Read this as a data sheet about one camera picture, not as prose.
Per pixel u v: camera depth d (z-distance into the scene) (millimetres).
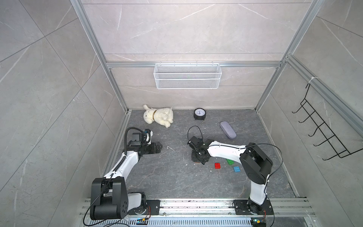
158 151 791
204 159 782
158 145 799
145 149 730
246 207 730
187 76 1007
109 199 413
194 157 814
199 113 1143
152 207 733
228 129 1038
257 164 483
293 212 729
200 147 671
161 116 1013
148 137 758
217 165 871
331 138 626
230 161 574
